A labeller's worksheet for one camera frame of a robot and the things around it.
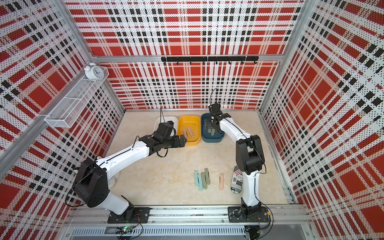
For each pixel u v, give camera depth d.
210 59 0.90
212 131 1.08
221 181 0.84
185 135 1.08
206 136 1.01
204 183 0.84
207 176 0.86
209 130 1.08
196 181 0.84
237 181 0.82
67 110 0.71
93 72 0.80
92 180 0.45
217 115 0.75
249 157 0.53
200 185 0.82
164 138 0.68
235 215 0.73
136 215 0.73
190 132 1.07
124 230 0.69
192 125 1.15
